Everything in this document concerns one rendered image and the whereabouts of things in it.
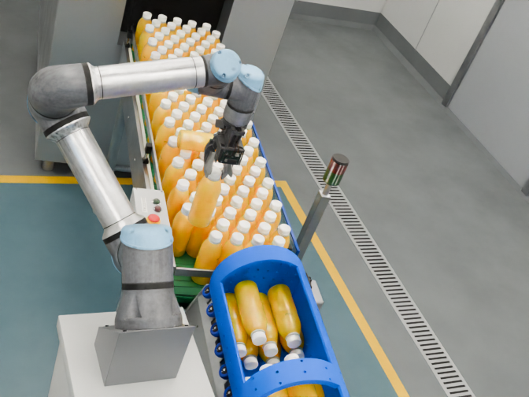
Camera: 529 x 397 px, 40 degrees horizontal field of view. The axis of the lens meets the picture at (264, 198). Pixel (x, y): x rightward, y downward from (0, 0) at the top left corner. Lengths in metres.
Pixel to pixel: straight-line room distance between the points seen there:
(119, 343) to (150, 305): 0.10
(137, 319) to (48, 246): 2.09
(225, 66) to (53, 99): 0.40
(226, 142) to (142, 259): 0.49
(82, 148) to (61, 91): 0.17
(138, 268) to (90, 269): 1.98
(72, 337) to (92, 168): 0.40
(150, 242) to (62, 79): 0.41
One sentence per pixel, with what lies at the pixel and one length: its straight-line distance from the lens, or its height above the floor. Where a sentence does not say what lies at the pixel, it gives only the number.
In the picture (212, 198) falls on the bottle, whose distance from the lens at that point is 2.10.
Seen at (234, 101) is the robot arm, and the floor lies 1.60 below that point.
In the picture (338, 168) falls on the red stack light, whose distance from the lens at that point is 2.50.
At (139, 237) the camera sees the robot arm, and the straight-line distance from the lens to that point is 1.61.
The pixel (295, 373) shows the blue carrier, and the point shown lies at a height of 1.23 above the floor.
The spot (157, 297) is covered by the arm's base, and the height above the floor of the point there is 1.37.
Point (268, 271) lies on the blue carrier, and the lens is 2.13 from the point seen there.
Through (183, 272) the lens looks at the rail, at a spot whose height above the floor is 0.97.
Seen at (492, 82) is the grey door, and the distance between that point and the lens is 6.07.
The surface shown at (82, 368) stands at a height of 1.15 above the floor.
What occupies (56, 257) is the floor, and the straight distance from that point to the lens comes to 3.62.
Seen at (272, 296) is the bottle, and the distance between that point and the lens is 2.09.
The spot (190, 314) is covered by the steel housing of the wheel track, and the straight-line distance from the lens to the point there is 2.32.
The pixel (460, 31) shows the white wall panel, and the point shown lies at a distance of 6.49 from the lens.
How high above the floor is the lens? 2.51
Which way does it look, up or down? 35 degrees down
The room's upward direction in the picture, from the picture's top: 22 degrees clockwise
